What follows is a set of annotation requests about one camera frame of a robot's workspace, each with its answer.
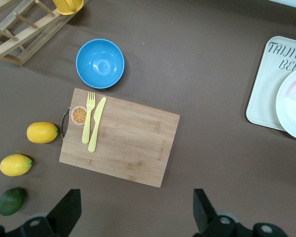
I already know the yellow plastic knife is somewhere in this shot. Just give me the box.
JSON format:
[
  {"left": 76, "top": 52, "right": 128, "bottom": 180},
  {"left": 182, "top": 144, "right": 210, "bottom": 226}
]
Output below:
[{"left": 88, "top": 96, "right": 107, "bottom": 153}]

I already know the cream bear print tray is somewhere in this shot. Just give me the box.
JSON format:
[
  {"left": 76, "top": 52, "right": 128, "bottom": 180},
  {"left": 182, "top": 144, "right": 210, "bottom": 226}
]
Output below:
[{"left": 245, "top": 36, "right": 296, "bottom": 132}]

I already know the yellow plastic fork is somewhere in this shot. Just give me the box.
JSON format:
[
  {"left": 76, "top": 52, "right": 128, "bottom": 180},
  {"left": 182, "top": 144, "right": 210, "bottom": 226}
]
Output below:
[{"left": 81, "top": 91, "right": 97, "bottom": 145}]

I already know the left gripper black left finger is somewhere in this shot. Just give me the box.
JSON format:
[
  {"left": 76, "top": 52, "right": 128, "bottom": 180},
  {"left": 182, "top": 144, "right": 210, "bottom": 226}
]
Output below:
[{"left": 4, "top": 189, "right": 82, "bottom": 237}]

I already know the yellow lemon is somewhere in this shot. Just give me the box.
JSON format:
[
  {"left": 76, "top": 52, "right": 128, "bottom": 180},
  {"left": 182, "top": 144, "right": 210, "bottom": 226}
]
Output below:
[
  {"left": 26, "top": 121, "right": 60, "bottom": 144},
  {"left": 0, "top": 154, "right": 33, "bottom": 177}
]

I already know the yellow mug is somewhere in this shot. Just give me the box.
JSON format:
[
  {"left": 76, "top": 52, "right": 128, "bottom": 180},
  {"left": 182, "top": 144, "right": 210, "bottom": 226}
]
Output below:
[{"left": 51, "top": 0, "right": 85, "bottom": 15}]

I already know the white round plate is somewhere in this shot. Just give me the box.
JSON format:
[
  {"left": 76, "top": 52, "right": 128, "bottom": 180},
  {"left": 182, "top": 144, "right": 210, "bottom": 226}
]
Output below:
[{"left": 275, "top": 65, "right": 296, "bottom": 141}]

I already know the dried orange slice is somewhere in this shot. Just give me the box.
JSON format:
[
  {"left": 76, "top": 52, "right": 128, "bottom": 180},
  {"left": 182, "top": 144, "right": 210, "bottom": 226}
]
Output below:
[{"left": 69, "top": 105, "right": 88, "bottom": 126}]

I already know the wooden cutting board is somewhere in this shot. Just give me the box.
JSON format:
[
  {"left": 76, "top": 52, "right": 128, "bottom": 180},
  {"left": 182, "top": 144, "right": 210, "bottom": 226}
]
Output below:
[{"left": 59, "top": 88, "right": 181, "bottom": 189}]

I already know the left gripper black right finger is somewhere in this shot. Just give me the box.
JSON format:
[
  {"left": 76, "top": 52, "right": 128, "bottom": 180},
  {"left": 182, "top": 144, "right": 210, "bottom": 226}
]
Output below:
[{"left": 193, "top": 188, "right": 255, "bottom": 237}]

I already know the wooden peg rack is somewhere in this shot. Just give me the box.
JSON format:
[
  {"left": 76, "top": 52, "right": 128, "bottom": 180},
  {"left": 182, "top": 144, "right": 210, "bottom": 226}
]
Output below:
[{"left": 0, "top": 0, "right": 89, "bottom": 66}]

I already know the dark green avocado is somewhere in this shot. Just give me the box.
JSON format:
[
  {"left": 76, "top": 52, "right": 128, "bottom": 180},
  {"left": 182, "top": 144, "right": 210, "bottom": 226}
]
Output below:
[{"left": 0, "top": 187, "right": 27, "bottom": 216}]

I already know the blue bowl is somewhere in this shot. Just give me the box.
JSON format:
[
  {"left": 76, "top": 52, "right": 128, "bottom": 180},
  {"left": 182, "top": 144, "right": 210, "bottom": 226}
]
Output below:
[{"left": 75, "top": 38, "right": 126, "bottom": 89}]

